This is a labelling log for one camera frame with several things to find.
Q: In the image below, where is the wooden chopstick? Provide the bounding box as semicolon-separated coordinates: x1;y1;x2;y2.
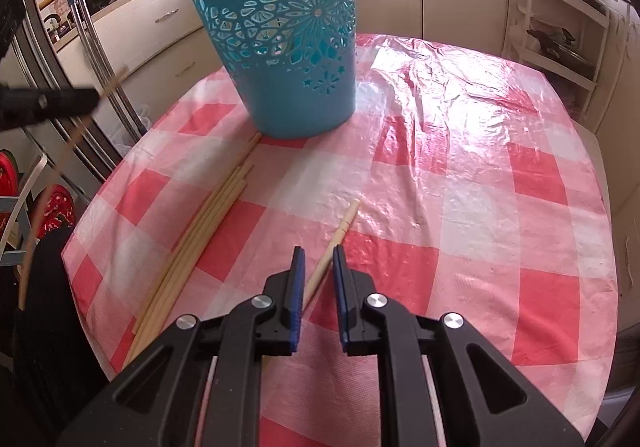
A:
215;132;262;190
132;161;253;334
122;180;249;368
129;163;252;358
303;199;360;309

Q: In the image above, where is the red bag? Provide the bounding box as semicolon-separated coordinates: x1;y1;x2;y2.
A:
0;149;76;239

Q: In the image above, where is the wooden chopstick on table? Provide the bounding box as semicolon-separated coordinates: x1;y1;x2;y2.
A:
122;180;249;368
129;163;252;358
132;161;253;334

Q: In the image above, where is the red white checkered tablecloth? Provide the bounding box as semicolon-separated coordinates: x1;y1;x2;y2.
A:
63;35;618;434

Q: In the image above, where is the wooden chopstick under basket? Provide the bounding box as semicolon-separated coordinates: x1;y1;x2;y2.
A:
215;132;262;190

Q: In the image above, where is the blue perforated plastic basket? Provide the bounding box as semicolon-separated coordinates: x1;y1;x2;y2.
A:
192;0;356;139

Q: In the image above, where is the white shelf rack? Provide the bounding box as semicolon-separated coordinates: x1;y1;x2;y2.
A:
502;0;611;103

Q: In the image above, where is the mop handle with blue clip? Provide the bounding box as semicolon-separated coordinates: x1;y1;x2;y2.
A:
67;0;146;142

